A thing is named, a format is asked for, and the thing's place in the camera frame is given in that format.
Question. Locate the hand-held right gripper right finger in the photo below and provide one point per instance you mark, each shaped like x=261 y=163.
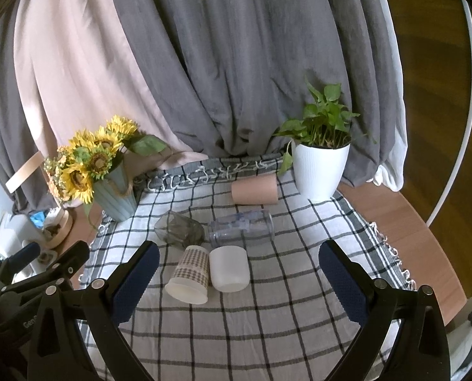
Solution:
x=345 y=285

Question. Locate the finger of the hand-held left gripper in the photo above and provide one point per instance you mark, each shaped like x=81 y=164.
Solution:
x=75 y=254
x=23 y=254

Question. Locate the grey glass cup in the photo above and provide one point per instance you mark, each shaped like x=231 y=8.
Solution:
x=178 y=230

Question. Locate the sunflower bouquet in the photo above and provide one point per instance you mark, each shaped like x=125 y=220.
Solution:
x=99 y=160

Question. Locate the round wooden box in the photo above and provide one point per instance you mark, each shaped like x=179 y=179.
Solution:
x=59 y=226

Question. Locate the clear glass tumbler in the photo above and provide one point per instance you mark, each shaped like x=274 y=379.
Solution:
x=240 y=228

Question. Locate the white sheer curtain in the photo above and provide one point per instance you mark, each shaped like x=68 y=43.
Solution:
x=395 y=87

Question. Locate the pink curtain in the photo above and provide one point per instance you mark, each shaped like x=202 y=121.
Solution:
x=81 y=67

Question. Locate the white plastic cup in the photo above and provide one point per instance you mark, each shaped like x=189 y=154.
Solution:
x=229 y=270

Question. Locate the white container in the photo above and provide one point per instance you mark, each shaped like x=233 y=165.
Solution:
x=11 y=234

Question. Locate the black and white checked tablecloth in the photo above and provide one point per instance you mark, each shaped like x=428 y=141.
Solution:
x=260 y=325

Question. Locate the tan cup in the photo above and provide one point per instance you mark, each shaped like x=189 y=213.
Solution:
x=256 y=190

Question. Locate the white ribbed plant pot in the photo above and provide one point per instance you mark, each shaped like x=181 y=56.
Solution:
x=319 y=170

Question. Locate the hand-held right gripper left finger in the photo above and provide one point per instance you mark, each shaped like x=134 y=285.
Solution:
x=134 y=281

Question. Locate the green pothos plant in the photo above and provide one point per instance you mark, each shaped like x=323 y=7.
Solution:
x=319 y=115

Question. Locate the grey curtain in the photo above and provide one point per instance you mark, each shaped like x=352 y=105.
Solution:
x=5 y=127
x=240 y=67

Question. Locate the plaid patterned cup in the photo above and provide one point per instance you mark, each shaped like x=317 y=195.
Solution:
x=188 y=274

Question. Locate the pale green ribbed vase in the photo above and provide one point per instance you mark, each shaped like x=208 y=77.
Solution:
x=117 y=202

